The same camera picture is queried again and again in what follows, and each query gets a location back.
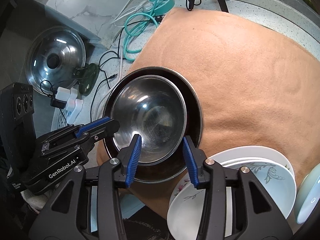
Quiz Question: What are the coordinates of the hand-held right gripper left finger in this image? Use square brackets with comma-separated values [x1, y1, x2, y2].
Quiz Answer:
[27, 134, 143, 240]

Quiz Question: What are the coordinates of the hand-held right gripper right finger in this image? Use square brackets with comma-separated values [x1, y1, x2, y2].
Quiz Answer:
[182, 135, 293, 240]

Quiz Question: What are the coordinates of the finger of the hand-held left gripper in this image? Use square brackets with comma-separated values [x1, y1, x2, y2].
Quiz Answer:
[76, 117, 120, 143]

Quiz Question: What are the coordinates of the floral print plate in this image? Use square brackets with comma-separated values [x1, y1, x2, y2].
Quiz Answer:
[172, 156, 295, 193]

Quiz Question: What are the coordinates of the red bowl steel interior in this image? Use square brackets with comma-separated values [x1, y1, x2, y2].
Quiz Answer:
[110, 75, 187, 166]

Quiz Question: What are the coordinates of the large steel bowl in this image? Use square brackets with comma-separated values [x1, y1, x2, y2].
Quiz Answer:
[102, 66, 203, 182]

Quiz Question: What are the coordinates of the white plate grey leaf print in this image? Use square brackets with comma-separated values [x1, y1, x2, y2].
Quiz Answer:
[167, 164, 297, 240]

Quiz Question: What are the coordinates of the pale green bowl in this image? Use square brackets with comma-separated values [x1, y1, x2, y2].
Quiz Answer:
[294, 164, 320, 225]

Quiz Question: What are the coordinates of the white power strip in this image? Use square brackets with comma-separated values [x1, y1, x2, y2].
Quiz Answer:
[58, 87, 84, 120]

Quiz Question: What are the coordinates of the white cloth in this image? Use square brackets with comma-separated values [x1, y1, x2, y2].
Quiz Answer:
[21, 190, 52, 212]

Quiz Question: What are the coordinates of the black power adapter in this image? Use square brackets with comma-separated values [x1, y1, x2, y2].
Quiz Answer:
[51, 94, 66, 110]

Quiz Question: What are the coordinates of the green plastic holder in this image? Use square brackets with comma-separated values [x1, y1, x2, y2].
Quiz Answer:
[73, 64, 101, 97]

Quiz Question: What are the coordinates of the white charger plug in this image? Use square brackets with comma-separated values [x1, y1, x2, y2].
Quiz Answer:
[55, 87, 71, 100]

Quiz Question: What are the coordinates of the steel pot lid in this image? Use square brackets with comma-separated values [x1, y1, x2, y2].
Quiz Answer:
[26, 26, 87, 96]

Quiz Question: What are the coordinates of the orange towel mat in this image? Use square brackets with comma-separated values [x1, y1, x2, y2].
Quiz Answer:
[96, 7, 320, 220]

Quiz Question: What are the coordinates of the black cable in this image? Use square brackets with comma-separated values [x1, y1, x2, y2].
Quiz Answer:
[40, 27, 125, 120]

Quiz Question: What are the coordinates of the teal cable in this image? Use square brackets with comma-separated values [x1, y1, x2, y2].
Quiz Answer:
[124, 0, 167, 62]

